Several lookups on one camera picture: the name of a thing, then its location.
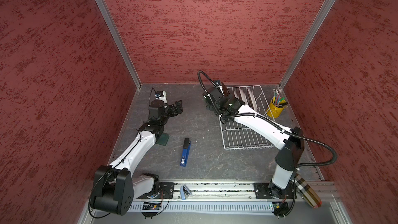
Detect dark square plate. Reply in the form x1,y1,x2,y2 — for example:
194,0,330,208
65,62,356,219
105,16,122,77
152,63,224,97
220,82,230,97

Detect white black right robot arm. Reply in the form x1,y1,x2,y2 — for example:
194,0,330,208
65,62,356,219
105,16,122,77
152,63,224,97
203,86,304,199

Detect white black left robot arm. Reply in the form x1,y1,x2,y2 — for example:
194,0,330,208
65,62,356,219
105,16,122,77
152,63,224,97
88,99,183,215

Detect green sponge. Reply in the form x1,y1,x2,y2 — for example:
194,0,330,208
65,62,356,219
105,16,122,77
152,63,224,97
156,133,170,146

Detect blue black stapler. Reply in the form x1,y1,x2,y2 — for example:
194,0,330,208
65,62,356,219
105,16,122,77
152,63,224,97
180,138,191,167

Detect yellow pen cup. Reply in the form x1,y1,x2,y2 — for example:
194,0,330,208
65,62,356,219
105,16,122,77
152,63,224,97
266,97,289,118

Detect pens in cup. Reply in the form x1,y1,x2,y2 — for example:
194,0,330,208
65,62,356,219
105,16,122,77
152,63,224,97
272,88,289,108

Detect blue white clip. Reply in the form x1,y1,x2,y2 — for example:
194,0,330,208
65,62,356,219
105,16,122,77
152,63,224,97
180,185,192,200

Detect plaid patterned roll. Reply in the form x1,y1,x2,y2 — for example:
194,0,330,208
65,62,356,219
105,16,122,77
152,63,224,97
294,174,322,208

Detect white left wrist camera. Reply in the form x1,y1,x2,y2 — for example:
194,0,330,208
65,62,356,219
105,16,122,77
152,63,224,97
155,91,167,104

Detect white wire dish rack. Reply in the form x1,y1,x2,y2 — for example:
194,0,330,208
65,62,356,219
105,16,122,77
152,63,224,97
220,85,275,150

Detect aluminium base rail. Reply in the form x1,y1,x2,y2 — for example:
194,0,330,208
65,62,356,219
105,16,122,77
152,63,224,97
125,180,341,218

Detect aluminium right corner post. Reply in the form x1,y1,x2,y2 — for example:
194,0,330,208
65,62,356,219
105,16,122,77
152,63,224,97
278,0,336,89

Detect aluminium corner post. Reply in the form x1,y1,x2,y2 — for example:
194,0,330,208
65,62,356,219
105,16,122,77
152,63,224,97
278,0,336,89
95,0,142,90

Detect black corrugated cable conduit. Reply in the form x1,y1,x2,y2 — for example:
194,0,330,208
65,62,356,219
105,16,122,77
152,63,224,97
197,70,339,168

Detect aluminium left corner post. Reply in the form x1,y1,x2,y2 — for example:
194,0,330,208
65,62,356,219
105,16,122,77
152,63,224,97
95,0,142,90

